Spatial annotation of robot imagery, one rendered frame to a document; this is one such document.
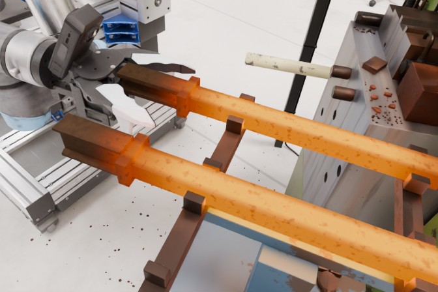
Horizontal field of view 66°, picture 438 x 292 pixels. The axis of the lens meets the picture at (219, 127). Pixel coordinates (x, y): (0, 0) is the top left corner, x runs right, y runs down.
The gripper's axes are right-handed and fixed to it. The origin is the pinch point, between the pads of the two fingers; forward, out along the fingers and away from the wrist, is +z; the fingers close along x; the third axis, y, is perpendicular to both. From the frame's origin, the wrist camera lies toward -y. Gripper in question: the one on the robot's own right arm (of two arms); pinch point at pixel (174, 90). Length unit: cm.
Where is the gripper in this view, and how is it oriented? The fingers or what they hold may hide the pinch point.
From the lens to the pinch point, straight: 44.4
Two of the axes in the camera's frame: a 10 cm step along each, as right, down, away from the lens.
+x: -3.5, 6.4, -6.8
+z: 9.3, 3.0, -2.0
